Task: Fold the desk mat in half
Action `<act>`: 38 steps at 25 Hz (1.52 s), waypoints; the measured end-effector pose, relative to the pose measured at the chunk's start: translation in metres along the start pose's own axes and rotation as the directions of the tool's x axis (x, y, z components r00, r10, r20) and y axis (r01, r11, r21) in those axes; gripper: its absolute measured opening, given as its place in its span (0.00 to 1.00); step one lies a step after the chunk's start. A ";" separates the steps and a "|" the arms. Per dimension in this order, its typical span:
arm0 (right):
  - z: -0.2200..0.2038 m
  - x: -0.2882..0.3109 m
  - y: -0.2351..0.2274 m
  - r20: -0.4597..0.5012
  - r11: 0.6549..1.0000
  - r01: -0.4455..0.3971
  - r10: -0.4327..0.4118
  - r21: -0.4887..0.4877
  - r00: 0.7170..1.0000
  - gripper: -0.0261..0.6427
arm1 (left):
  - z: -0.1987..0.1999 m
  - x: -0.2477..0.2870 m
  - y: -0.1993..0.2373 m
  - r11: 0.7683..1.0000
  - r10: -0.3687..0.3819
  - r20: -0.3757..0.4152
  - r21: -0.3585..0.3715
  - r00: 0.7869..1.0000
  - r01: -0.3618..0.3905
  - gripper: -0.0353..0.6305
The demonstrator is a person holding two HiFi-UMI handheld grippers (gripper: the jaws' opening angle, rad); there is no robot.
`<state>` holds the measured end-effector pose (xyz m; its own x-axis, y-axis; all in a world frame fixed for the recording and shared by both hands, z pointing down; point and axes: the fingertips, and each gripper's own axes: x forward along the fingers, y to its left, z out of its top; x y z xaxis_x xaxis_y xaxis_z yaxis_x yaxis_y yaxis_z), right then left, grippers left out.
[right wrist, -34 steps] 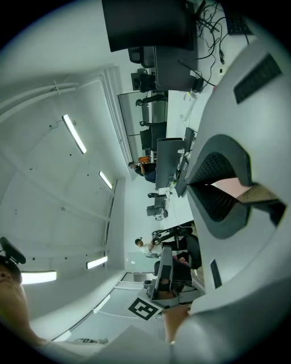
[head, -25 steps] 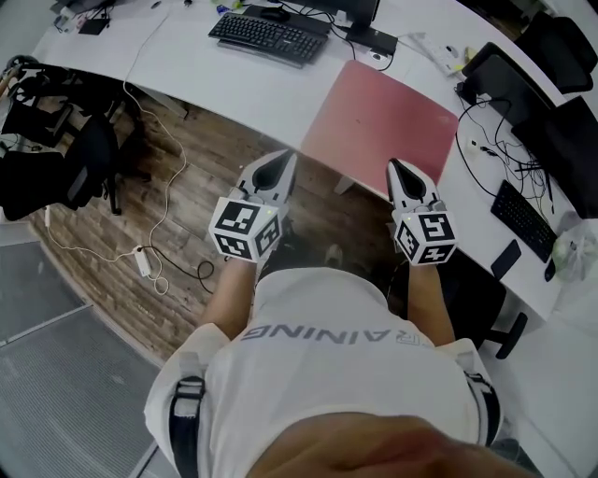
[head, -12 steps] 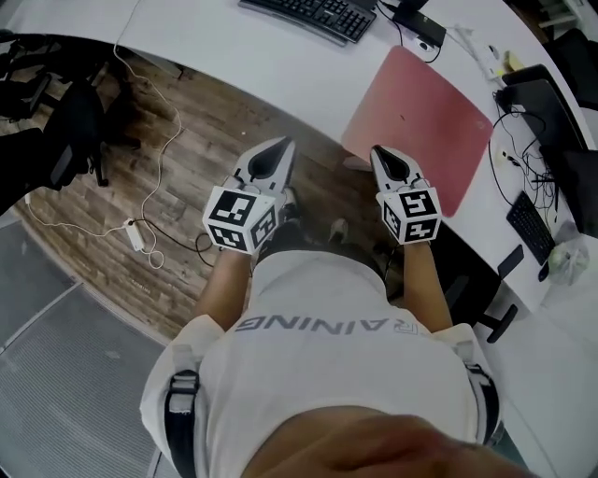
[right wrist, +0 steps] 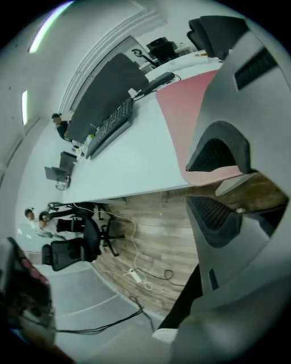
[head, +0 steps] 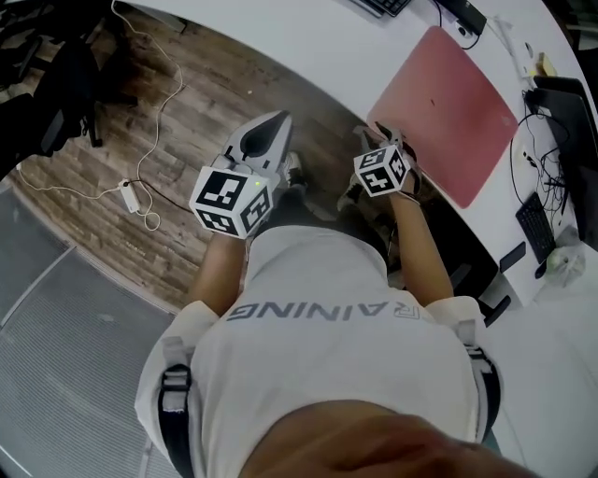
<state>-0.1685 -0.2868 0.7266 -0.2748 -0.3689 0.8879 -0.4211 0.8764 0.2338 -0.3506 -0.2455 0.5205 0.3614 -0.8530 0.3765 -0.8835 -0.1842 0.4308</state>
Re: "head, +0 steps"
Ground person's black trousers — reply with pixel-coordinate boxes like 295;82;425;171
261;183;404;281

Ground black box device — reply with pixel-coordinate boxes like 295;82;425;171
435;0;488;35

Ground small yellow object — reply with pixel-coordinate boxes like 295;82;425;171
536;52;560;77

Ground white power strip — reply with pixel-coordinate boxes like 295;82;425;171
490;16;536;78

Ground person's right forearm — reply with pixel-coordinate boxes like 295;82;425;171
388;190;456;305

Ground pink desk mat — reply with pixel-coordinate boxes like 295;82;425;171
366;25;520;210

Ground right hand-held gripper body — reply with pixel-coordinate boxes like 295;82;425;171
353;138;412;197

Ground person's white t-shirt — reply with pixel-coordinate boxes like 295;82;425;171
135;226;504;478

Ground black and white shoulder strap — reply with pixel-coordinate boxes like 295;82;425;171
157;363;195;478
457;320;502;441

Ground left black and white shoulder strap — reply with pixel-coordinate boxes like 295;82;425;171
157;363;195;478

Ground white cable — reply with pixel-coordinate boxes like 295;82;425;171
16;0;187;232

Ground person's right white shoe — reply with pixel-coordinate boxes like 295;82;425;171
336;178;371;212

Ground person's white shoe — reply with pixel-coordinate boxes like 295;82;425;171
279;150;307;190
336;178;371;212

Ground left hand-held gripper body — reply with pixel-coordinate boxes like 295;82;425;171
189;156;281;240

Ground person's left forearm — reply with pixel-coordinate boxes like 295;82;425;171
186;231;251;324

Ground person's chin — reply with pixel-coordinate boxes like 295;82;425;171
244;402;539;478

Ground black smartphone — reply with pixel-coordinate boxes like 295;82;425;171
498;241;528;274

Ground person's left white shoe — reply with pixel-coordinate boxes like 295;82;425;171
279;150;307;190

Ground clear plastic bag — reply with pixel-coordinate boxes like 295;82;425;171
543;225;588;288

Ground black monitor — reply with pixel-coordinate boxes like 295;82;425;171
532;74;591;156
556;119;598;245

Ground right black and white shoulder strap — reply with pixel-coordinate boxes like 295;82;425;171
457;320;502;441

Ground black mesh office chair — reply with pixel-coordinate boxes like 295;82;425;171
0;0;140;175

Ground slim black keyboard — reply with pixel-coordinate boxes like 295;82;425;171
514;190;558;265

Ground large black keyboard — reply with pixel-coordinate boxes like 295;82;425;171
349;0;413;19

